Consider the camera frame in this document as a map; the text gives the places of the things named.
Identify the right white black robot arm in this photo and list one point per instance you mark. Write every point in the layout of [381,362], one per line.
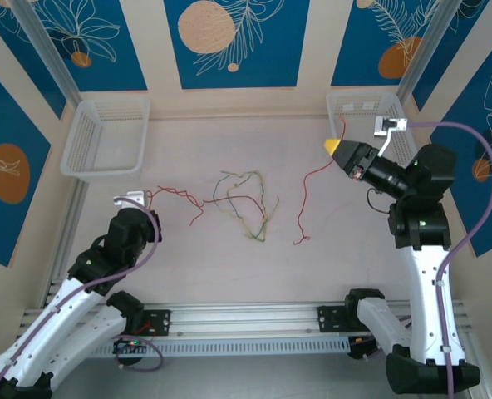
[420,291]

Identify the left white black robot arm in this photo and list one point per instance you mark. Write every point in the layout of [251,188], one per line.
[92,324]

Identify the white plastic basket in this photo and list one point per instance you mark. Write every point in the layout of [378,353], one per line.
[362,124]
[104,137]

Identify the small circuit board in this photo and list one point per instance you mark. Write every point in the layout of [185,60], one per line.
[125,348]
[360,351]

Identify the aluminium side rail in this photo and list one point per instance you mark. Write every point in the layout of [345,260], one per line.
[73,216]

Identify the blue floral wall panel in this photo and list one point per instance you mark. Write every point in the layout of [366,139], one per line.
[5,124]
[21,62]
[271,62]
[354,41]
[125,62]
[491,241]
[470,33]

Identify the aluminium frame post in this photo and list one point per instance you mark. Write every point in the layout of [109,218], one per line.
[46,45]
[432,45]

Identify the aluminium mounting rail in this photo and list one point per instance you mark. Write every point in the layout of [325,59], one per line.
[246,316]

